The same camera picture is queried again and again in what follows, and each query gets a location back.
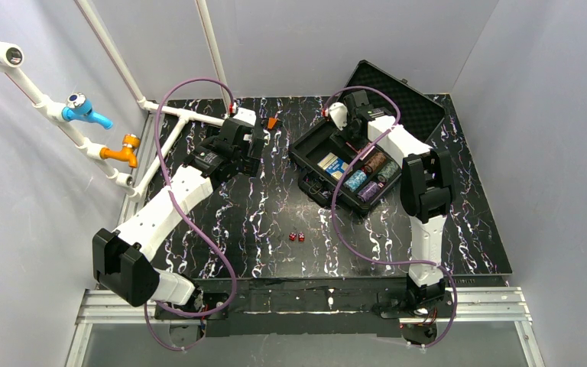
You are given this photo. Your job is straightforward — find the blue white card box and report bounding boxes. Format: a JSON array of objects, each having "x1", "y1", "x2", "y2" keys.
[{"x1": 317, "y1": 152, "x2": 349, "y2": 180}]

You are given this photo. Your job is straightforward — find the black poker set case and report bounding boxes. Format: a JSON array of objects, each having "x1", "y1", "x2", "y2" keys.
[{"x1": 289, "y1": 60, "x2": 446, "y2": 216}]

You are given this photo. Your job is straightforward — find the light blue chip stack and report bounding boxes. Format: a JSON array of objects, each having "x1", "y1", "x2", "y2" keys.
[{"x1": 343, "y1": 170, "x2": 368, "y2": 192}]

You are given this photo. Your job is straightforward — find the purple poker chip stack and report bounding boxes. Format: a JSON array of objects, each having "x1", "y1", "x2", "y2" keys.
[{"x1": 357, "y1": 181, "x2": 381, "y2": 203}]

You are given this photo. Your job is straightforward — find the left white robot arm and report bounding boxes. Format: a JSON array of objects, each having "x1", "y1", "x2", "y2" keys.
[{"x1": 92, "y1": 118, "x2": 264, "y2": 307}]

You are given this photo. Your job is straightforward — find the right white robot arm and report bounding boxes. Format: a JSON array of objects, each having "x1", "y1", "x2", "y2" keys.
[{"x1": 324, "y1": 86, "x2": 456, "y2": 312}]

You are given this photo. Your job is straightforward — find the orange poker chip stack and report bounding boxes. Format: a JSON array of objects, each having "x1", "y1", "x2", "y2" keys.
[{"x1": 362, "y1": 151, "x2": 387, "y2": 174}]

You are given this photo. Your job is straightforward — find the small orange clip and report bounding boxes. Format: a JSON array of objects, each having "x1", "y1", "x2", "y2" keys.
[{"x1": 267, "y1": 118, "x2": 280, "y2": 131}]

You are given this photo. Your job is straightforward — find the orange tap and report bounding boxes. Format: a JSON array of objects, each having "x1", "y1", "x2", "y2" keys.
[{"x1": 99, "y1": 134, "x2": 141, "y2": 168}]

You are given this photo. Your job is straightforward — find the blue tap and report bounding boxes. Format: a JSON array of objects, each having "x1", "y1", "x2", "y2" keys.
[{"x1": 61, "y1": 93, "x2": 113, "y2": 130}]

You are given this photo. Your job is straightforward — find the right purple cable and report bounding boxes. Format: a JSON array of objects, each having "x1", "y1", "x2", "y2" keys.
[{"x1": 321, "y1": 85, "x2": 459, "y2": 350}]

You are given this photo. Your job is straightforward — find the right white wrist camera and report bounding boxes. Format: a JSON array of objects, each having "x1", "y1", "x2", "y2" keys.
[{"x1": 326, "y1": 102, "x2": 348, "y2": 131}]

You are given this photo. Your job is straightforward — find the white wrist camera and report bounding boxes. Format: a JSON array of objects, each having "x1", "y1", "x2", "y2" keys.
[
  {"x1": 233, "y1": 107, "x2": 257, "y2": 126},
  {"x1": 326, "y1": 102, "x2": 348, "y2": 131}
]

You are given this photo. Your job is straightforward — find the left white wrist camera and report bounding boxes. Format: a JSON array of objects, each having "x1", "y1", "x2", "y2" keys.
[{"x1": 233, "y1": 107, "x2": 257, "y2": 126}]

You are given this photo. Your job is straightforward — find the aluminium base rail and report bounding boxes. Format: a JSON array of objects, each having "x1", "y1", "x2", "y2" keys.
[{"x1": 66, "y1": 287, "x2": 545, "y2": 366}]

